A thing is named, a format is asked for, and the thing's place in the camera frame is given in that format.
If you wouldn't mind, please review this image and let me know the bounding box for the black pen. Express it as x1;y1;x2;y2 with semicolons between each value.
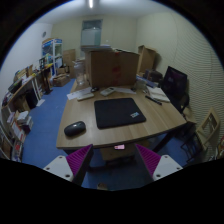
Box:
145;95;162;106

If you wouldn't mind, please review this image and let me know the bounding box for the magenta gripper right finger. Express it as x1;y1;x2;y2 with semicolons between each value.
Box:
136;144;182;181

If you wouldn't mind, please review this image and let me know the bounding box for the wooden desk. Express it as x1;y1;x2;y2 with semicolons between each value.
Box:
56;90;186;153

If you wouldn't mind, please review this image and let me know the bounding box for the black mouse pad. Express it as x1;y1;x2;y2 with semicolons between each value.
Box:
94;98;146;129

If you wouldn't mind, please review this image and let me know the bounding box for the white paper sheet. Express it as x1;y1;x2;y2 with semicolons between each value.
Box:
67;87;91;100

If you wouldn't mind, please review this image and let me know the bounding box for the glass display cabinet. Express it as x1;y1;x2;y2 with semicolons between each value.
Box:
42;38;63;69

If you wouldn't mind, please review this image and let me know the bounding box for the white remote control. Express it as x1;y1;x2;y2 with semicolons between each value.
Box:
100;87;115;97

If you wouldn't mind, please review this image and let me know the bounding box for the white bookshelf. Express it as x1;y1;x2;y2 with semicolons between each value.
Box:
0;64;51;163

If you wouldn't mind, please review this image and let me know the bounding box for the tall cardboard box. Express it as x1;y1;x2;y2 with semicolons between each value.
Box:
138;45;156;73

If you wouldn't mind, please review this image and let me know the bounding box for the black computer mouse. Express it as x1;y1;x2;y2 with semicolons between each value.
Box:
64;121;86;137

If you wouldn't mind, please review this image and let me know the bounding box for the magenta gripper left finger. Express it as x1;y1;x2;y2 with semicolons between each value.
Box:
44;144;93;186

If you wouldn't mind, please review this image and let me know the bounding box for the white keyboard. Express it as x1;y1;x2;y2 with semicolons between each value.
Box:
77;93;94;101

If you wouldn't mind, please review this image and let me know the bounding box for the open notebook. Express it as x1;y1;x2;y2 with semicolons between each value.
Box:
147;87;169;102

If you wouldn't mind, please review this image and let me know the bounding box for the black monitor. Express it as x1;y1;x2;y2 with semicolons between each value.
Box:
161;66;189;112

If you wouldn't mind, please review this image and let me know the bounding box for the large cardboard box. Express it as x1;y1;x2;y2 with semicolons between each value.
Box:
85;51;139;88

